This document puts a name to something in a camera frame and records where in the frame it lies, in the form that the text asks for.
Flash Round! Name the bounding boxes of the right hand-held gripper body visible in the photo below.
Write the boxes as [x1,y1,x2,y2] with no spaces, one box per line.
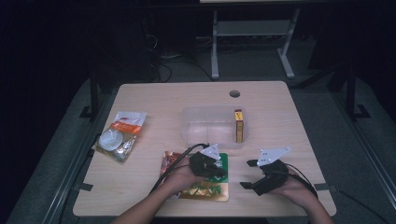
[251,147,291,197]

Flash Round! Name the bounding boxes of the person's right hand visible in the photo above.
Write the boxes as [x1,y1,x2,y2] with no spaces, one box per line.
[270,167,316,210]

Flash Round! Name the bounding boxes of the black floor cables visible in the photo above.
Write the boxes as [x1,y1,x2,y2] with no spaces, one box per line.
[146,32,216,84]

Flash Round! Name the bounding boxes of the white metal table frame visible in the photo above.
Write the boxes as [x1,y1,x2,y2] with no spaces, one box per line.
[210,7,301,80]

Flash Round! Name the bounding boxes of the black metal stand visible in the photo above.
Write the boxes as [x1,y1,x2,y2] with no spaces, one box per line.
[345,63,372,121]
[78,68,101,121]

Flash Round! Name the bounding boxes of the clear bag with orange label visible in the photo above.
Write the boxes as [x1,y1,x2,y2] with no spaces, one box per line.
[92,110,148,163]

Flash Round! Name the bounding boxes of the right hand-held gripper cable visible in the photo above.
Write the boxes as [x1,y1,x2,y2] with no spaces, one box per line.
[284,162,319,200]

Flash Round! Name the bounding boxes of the grey metal rail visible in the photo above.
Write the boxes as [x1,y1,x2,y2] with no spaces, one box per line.
[40,92,108,224]
[331,91,396,200]

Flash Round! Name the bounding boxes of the clear plastic container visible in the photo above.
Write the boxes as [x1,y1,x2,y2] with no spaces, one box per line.
[180,105,250,150]

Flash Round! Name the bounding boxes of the red-orange snack packet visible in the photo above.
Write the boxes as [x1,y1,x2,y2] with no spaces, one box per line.
[160,150,188,201]

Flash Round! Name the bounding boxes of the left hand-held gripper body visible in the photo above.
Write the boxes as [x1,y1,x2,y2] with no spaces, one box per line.
[189,143,222,178]

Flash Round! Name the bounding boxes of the thin black floor cable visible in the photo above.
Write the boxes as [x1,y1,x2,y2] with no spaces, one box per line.
[336,188,391,224]

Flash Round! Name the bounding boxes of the grey tape strip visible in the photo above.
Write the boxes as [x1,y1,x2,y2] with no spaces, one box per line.
[73,182,94,192]
[313,183,339,192]

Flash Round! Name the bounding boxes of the left hand-held gripper cable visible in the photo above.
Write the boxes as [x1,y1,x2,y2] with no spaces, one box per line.
[148,143,210,196]

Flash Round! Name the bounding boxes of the person's left hand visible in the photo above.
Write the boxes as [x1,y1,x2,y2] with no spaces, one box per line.
[162,156,205,198]

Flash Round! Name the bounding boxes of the hand-held gripper cable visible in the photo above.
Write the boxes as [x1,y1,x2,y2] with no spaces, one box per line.
[148,143,210,196]
[284,162,319,200]

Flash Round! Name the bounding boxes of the green and gold snack bag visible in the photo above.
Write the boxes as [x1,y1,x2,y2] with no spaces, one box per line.
[178,152,231,203]

